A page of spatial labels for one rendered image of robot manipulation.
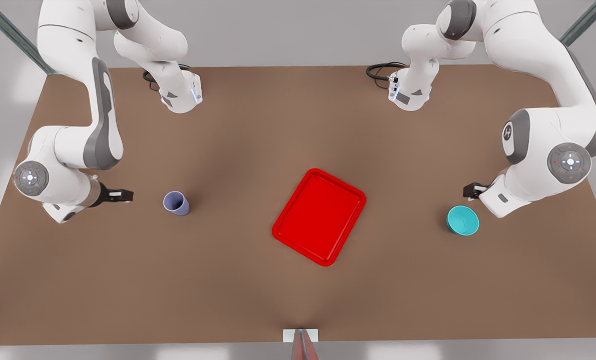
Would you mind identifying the red tray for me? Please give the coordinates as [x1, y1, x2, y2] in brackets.
[272, 168, 367, 267]

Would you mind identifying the teal bowl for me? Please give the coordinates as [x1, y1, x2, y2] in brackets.
[446, 205, 480, 237]

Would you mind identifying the black cable loop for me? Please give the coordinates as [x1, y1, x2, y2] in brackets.
[366, 62, 408, 90]
[143, 64, 192, 92]

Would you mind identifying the lavender cup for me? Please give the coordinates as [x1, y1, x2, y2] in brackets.
[163, 191, 190, 217]

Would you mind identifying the silver frame post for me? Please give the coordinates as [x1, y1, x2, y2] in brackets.
[0, 0, 61, 76]
[283, 328, 320, 360]
[559, 0, 596, 47]

